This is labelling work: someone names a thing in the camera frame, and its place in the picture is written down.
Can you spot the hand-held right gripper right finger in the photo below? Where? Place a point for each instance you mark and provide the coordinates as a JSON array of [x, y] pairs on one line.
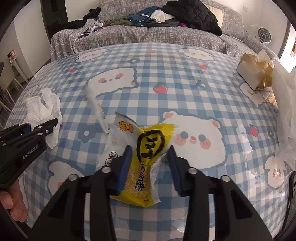
[[174, 169]]

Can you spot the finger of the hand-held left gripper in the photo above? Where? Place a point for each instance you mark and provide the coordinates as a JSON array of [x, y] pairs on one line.
[[13, 131], [46, 127]]

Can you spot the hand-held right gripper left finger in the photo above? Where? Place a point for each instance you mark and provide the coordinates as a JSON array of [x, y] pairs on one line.
[[123, 169]]

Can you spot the yellow snack wrapper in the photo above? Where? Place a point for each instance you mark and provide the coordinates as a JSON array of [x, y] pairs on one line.
[[143, 143]]

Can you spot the person's left hand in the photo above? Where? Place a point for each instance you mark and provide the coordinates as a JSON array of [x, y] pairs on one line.
[[12, 201]]

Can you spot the white dining chair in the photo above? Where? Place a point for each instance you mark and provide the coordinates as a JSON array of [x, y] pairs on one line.
[[7, 81]]

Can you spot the white torn wrapper strip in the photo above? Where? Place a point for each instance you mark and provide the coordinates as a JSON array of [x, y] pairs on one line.
[[97, 109]]

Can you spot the blue checkered tablecloth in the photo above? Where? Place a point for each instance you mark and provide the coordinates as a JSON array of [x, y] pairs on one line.
[[161, 104]]

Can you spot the orange white small item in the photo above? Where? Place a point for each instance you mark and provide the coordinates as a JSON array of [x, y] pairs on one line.
[[11, 55]]

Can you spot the clear plastic scrap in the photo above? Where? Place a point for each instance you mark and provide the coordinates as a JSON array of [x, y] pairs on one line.
[[245, 139]]

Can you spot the purple white small clothes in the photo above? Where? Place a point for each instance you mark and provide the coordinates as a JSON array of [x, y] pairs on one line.
[[92, 29]]

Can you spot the black garment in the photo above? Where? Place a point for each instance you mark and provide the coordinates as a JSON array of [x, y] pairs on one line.
[[92, 12]]

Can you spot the gold and white torn carton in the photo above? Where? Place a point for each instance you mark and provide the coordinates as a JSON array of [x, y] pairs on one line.
[[252, 69]]

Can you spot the olive green garment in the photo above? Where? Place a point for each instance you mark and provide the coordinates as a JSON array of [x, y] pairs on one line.
[[120, 22]]

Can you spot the large white plastic bag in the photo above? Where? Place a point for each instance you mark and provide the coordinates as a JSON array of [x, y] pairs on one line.
[[285, 104]]

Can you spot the grey covered sofa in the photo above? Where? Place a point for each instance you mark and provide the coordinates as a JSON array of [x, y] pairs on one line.
[[161, 34]]

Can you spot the blue garment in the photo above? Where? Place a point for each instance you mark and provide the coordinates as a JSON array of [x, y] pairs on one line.
[[138, 16]]

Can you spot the pink garment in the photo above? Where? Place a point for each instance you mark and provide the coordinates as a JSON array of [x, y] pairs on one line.
[[182, 24]]

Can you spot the white garment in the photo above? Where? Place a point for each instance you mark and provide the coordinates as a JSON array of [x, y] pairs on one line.
[[159, 16]]

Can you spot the black quilted jacket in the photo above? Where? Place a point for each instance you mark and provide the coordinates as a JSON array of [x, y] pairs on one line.
[[196, 14]]

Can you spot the white floor fan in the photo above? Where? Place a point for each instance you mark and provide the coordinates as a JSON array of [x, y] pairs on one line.
[[263, 34]]

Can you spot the cream cushion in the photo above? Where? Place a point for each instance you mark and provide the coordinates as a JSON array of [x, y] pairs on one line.
[[218, 14]]

